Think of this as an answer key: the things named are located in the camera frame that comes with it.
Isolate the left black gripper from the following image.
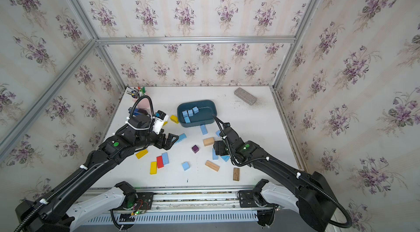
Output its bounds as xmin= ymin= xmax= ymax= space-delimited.
xmin=134 ymin=126 xmax=179 ymax=151

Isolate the light blue cube front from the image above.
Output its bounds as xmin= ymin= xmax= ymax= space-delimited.
xmin=182 ymin=162 xmax=190 ymax=171

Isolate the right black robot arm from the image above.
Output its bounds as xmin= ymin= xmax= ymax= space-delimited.
xmin=213 ymin=117 xmax=353 ymax=232

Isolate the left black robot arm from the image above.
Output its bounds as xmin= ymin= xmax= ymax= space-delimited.
xmin=15 ymin=95 xmax=179 ymax=232

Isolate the long light blue block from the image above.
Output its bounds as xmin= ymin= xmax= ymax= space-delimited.
xmin=176 ymin=134 xmax=187 ymax=143

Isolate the light blue upright block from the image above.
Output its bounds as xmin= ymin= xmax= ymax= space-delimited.
xmin=212 ymin=148 xmax=219 ymax=160

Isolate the tan wooden block centre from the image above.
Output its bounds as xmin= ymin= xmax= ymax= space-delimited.
xmin=203 ymin=137 xmax=215 ymax=147

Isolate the tan wooden block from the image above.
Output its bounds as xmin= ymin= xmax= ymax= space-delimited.
xmin=205 ymin=160 xmax=220 ymax=172
xmin=203 ymin=137 xmax=215 ymax=147

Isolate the tan wooden block front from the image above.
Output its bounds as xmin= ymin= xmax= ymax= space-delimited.
xmin=205 ymin=160 xmax=220 ymax=172

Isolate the yellow block near bin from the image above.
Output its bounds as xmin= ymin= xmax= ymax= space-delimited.
xmin=170 ymin=115 xmax=179 ymax=124

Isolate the light blue block beside red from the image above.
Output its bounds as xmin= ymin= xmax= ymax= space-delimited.
xmin=162 ymin=153 xmax=170 ymax=165

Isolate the light blue block below bin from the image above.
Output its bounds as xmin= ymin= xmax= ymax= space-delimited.
xmin=200 ymin=125 xmax=208 ymax=135

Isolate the purple cube block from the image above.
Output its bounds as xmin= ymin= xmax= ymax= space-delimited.
xmin=191 ymin=145 xmax=199 ymax=153

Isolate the dark brown wooden block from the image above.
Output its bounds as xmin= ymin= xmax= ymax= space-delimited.
xmin=233 ymin=167 xmax=240 ymax=182

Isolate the red block front left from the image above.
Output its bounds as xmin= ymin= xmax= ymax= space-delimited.
xmin=156 ymin=155 xmax=164 ymax=169

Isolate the yellow block front left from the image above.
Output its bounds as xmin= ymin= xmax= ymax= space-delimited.
xmin=150 ymin=162 xmax=158 ymax=175

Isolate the yellow block lower left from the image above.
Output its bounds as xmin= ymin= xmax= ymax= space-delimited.
xmin=136 ymin=149 xmax=148 ymax=159

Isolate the dark teal plastic bin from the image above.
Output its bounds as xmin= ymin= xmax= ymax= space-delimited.
xmin=177 ymin=100 xmax=218 ymax=128

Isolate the blue black stapler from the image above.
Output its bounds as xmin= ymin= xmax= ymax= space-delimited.
xmin=128 ymin=107 xmax=148 ymax=116

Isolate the grey stone brick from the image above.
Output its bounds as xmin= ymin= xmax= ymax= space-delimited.
xmin=234 ymin=88 xmax=257 ymax=106

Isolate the pink pen cup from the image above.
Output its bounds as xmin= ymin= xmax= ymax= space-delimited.
xmin=125 ymin=86 xmax=145 ymax=99

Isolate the aluminium front rail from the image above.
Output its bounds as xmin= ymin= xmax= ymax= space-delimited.
xmin=58 ymin=187 xmax=332 ymax=214

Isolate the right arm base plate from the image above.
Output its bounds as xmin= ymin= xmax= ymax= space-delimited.
xmin=237 ymin=190 xmax=274 ymax=208

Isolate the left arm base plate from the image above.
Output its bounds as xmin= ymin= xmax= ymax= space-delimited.
xmin=114 ymin=192 xmax=154 ymax=212

